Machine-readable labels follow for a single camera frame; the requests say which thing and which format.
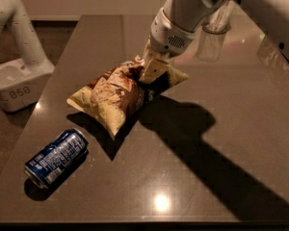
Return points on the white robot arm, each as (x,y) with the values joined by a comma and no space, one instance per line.
(271,17)

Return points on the blue pepsi can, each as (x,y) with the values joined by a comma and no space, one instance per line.
(56,158)

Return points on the brown chip bag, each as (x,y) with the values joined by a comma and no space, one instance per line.
(117,94)

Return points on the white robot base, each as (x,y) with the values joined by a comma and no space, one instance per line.
(23,79)

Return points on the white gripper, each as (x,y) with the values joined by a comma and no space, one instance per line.
(169,36)

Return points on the clear cup holder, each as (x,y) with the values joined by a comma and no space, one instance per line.
(211,42)

